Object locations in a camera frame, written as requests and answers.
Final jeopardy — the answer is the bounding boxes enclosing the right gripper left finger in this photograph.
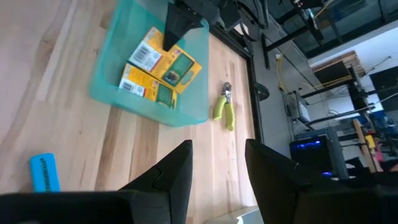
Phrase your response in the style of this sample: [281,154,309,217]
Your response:
[119,139,194,224]

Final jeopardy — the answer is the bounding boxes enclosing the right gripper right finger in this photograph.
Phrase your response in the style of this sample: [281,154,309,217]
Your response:
[244,138,315,224]

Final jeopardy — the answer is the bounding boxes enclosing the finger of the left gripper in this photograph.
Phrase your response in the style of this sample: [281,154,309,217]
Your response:
[163,1,205,52]

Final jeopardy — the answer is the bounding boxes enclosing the yellow crayon box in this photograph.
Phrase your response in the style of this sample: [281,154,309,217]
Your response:
[118,63,178,110]
[127,26,203,95]

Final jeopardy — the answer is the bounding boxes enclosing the green-handled pliers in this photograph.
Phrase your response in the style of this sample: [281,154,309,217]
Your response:
[212,82,236,132]

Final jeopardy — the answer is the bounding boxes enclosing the blue eraser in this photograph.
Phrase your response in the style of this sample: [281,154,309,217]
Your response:
[29,152,62,193]

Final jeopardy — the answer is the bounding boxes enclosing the black computer with blue light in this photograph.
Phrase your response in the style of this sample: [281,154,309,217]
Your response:
[289,126,349,181]

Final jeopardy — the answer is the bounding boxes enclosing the teal translucent plastic tray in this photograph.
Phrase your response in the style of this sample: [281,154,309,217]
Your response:
[89,0,210,128]

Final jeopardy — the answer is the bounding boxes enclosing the black frame clamp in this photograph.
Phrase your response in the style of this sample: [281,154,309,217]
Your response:
[255,82,271,102]

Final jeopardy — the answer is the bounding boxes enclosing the black metal table frame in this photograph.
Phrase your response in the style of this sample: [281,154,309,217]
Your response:
[208,24,265,144]

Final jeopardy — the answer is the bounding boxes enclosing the yellow extension cable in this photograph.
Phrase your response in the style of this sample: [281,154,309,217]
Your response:
[275,54,354,93]

